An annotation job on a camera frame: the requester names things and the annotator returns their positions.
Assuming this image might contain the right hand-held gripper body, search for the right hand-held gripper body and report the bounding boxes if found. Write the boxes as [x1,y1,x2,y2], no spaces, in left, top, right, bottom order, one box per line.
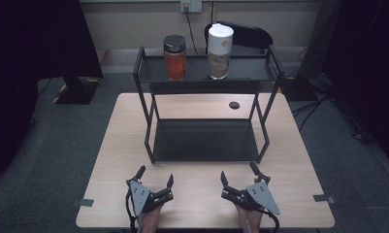
[220,179,281,216]

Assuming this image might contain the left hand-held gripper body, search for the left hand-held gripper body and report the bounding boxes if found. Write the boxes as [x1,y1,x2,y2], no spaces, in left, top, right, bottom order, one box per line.
[125,179,175,218]

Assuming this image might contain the black metal shelf rack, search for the black metal shelf rack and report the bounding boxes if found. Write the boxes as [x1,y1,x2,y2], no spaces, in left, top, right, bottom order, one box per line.
[132,45,285,165]

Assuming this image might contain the glass jar with black lid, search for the glass jar with black lid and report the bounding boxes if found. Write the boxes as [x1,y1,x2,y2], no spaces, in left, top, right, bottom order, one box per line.
[163,34,188,82]

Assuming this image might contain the glass jar with white lid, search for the glass jar with white lid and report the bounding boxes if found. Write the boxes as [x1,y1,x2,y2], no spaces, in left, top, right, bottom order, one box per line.
[207,22,235,81]

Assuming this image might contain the person's left hand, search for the person's left hand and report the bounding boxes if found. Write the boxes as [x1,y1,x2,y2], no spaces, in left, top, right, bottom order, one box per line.
[137,204,165,233]

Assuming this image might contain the person's right hand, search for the person's right hand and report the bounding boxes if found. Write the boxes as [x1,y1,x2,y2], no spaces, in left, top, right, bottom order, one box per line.
[235,204,264,233]

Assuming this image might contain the black stand base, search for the black stand base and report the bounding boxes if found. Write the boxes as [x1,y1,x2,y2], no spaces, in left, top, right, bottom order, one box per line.
[50,75,102,106]

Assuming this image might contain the black chair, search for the black chair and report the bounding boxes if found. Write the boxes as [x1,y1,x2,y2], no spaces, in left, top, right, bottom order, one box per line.
[204,20,275,56]

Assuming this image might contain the black curtain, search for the black curtain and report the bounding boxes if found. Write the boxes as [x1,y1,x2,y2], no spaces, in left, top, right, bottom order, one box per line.
[324,0,389,164]
[0,0,105,179]

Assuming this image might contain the left hand-held gripper cable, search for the left hand-held gripper cable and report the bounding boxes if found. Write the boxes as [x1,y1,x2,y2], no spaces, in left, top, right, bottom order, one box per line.
[124,188,139,233]

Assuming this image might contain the hand-held gripper cable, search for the hand-held gripper cable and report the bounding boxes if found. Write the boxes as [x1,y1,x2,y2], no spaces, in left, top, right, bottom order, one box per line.
[124,188,139,233]
[259,208,281,233]

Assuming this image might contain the right hand-held gripper cable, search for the right hand-held gripper cable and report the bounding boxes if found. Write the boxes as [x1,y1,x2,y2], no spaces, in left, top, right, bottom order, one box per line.
[259,208,281,233]

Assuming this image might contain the grey table bracket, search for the grey table bracket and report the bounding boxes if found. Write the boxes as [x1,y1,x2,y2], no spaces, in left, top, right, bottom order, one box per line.
[312,193,337,205]
[70,198,95,209]

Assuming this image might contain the black floor cables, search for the black floor cables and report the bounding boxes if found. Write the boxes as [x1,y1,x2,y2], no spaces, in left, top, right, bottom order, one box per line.
[291,91,334,133]

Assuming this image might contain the black power cable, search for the black power cable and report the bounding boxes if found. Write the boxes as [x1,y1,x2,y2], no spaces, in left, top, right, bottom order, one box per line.
[182,5,200,54]

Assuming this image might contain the white wall socket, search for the white wall socket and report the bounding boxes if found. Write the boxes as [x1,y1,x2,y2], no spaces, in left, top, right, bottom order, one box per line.
[179,0,204,15]

